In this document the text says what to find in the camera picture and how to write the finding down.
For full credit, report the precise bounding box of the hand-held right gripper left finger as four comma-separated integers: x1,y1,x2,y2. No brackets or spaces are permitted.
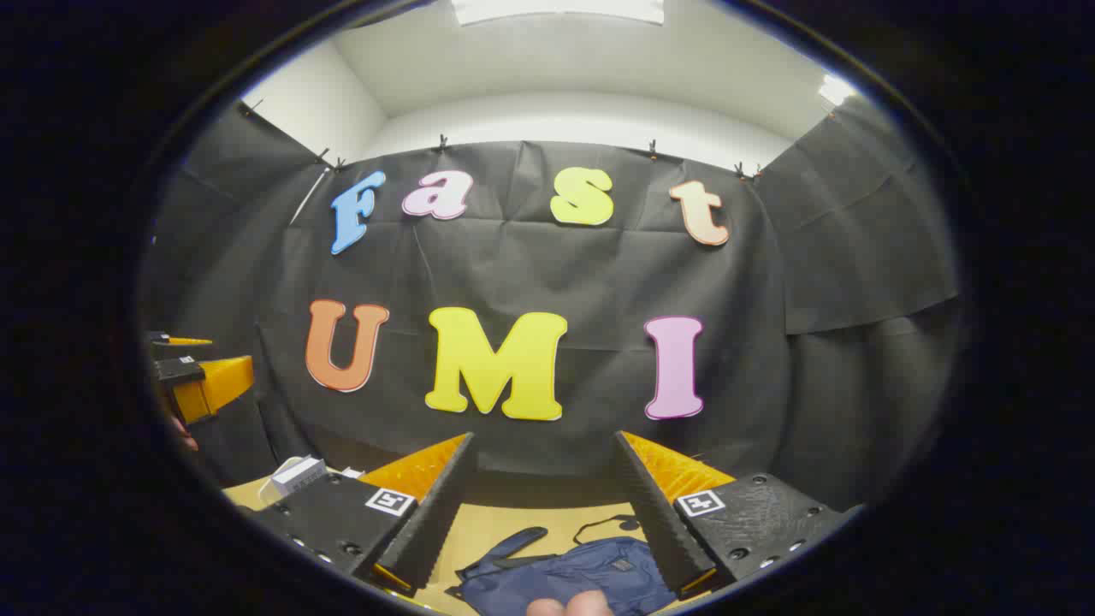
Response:
244,432,476,598

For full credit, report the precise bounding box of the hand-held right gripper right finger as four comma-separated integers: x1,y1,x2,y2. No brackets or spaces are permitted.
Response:
611,430,867,600

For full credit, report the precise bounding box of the blue schoolbag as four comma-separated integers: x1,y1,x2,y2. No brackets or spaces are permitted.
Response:
445,515,678,616

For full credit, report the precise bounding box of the white bookshelf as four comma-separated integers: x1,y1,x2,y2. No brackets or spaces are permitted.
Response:
255,456,367,507

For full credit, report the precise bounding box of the black backdrop cloth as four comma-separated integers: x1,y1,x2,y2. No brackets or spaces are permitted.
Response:
141,94,963,514

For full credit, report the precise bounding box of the ceiling light panel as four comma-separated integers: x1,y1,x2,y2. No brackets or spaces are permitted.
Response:
451,0,666,27
817,74,859,107

